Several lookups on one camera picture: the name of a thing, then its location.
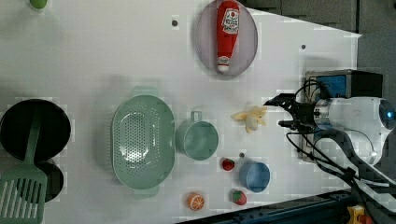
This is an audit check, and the green slotted spatula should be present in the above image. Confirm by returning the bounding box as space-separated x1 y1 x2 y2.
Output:
1 112 48 224

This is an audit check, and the toy strawberry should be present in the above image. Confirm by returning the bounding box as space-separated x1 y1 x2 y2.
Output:
221 158 235 172
231 189 248 205

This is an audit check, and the blue table frame rail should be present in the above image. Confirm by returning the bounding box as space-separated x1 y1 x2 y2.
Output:
178 190 352 224

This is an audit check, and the toy orange half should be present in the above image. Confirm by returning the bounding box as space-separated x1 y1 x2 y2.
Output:
187 192 205 211

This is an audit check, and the green measuring cup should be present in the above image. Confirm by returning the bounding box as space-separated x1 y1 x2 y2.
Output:
176 111 219 161

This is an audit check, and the red ketchup bottle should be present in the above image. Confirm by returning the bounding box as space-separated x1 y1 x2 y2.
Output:
216 0 240 73

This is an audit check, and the toy strawberry lower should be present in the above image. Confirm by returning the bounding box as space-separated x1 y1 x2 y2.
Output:
231 189 248 205

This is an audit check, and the blue cup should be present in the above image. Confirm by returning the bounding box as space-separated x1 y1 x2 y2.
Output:
239 161 271 193

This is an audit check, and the peeled toy banana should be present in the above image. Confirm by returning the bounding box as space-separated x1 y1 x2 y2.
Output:
231 106 267 133

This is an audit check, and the green round object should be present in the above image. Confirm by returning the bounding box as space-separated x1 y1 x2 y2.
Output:
29 0 48 9

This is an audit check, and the small black pot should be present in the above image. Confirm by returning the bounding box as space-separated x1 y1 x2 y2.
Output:
36 160 64 203

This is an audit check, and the grey round plate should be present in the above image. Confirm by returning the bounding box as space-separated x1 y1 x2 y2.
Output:
194 0 258 77

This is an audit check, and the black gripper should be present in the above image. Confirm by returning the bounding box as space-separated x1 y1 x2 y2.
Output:
264 93 317 133

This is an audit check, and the black pan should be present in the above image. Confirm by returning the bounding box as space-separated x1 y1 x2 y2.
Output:
1 99 71 161

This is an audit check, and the black cable bundle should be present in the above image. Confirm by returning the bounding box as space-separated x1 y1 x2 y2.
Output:
285 77 396 224

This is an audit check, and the toy strawberry upper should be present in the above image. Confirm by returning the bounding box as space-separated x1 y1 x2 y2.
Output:
221 158 235 172

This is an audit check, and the toaster oven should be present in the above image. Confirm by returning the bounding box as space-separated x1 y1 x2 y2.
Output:
305 70 394 165

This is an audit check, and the green colander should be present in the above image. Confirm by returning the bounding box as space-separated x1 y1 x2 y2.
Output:
111 86 176 199

